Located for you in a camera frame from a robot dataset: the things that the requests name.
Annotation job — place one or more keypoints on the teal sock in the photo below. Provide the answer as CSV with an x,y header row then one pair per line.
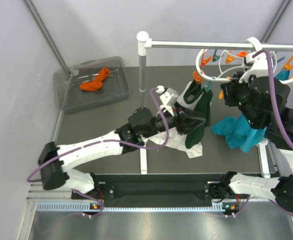
x,y
255,117

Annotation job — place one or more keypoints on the white drying rack stand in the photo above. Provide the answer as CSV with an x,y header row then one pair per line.
x,y
145,42

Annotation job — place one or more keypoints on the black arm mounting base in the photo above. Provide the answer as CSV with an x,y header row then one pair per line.
x,y
157,190

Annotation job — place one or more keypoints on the dark green sock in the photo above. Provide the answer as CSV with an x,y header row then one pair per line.
x,y
195,98

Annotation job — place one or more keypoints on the white round clip hanger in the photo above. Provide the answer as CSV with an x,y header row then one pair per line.
x,y
220,63

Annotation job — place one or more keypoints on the teal clip holding sock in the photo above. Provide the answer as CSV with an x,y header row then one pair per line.
x,y
208,87

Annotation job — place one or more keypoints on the orange clip holding socks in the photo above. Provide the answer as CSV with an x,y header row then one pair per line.
x,y
197,78

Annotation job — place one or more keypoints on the orange sock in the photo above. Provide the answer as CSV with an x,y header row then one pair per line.
x,y
91,86
103,74

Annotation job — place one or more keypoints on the yellow-orange clip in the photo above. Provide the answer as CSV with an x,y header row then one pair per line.
x,y
221,95

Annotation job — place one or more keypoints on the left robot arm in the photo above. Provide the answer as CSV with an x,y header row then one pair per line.
x,y
58,162

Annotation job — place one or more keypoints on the grey plastic bin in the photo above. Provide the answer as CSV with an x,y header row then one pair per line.
x,y
71,99

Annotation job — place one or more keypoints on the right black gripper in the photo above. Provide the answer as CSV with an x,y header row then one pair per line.
x,y
229,88

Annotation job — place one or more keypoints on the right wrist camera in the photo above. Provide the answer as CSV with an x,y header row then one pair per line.
x,y
257,66

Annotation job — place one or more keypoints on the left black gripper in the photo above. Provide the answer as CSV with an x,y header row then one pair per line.
x,y
192,123

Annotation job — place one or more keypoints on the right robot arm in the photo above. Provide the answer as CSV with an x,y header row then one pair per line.
x,y
278,190

